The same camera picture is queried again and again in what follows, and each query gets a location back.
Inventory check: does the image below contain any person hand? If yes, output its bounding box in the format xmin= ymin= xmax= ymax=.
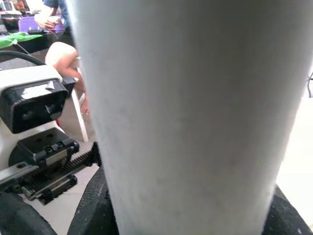
xmin=34 ymin=12 xmax=61 ymax=29

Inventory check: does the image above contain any green cloth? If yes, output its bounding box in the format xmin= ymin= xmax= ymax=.
xmin=0 ymin=31 xmax=44 ymax=49

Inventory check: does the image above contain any purple box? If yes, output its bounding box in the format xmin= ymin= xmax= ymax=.
xmin=18 ymin=16 xmax=66 ymax=33

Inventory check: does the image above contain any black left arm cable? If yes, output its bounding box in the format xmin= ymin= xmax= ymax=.
xmin=0 ymin=50 xmax=46 ymax=66

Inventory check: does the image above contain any white plastic table leg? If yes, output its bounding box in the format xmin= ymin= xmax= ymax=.
xmin=66 ymin=0 xmax=313 ymax=235

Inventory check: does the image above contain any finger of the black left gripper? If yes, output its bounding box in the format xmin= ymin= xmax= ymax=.
xmin=0 ymin=192 xmax=57 ymax=235

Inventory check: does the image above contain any person bare leg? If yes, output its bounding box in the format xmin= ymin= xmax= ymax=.
xmin=45 ymin=41 xmax=90 ymax=116

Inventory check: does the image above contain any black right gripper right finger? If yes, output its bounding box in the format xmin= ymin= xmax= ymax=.
xmin=263 ymin=185 xmax=313 ymax=235

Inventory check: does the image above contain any person torso in blue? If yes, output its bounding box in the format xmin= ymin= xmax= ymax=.
xmin=43 ymin=0 xmax=75 ymax=47

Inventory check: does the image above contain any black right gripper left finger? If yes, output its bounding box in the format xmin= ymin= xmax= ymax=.
xmin=67 ymin=166 xmax=120 ymax=235

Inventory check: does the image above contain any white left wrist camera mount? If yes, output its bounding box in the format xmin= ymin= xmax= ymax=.
xmin=0 ymin=65 xmax=69 ymax=172

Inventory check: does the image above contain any black desk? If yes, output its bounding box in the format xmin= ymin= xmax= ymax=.
xmin=0 ymin=30 xmax=70 ymax=54

